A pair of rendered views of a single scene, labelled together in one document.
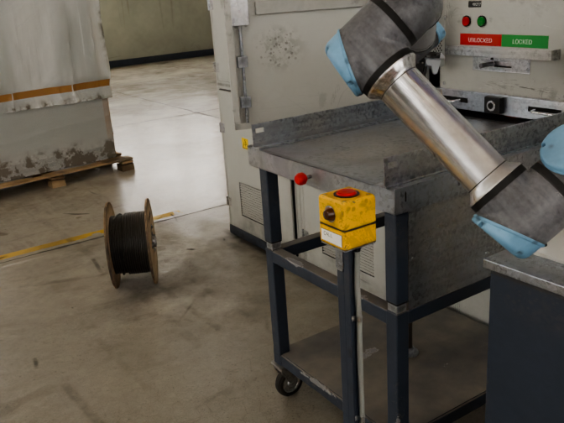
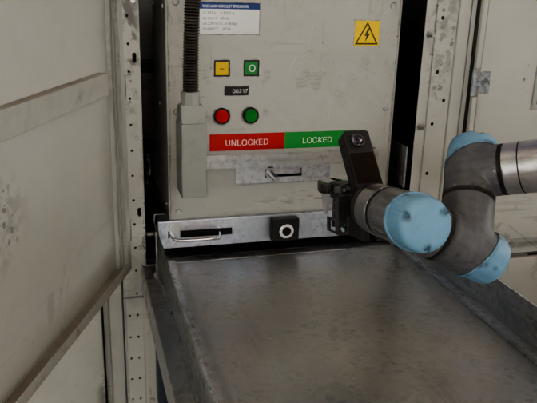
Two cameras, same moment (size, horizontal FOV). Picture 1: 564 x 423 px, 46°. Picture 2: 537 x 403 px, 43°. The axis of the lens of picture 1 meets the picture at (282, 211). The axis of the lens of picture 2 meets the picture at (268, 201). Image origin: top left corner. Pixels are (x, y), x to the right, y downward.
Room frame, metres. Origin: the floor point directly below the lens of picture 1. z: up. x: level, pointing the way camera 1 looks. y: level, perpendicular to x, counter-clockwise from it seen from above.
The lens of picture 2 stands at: (1.66, 0.65, 1.40)
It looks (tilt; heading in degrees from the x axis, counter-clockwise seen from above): 18 degrees down; 287
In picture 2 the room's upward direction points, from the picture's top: 2 degrees clockwise
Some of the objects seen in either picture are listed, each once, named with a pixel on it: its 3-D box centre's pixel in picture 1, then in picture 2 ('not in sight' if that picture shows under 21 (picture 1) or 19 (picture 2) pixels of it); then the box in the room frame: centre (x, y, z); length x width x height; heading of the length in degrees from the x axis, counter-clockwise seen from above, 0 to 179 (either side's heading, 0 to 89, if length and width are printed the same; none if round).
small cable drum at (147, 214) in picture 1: (132, 242); not in sight; (2.89, 0.70, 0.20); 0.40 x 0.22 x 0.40; 7
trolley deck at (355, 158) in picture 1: (408, 150); (345, 342); (1.82, -0.36, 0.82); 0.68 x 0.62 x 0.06; 123
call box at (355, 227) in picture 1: (347, 218); not in sight; (1.22, -0.13, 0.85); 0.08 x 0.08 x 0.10; 33
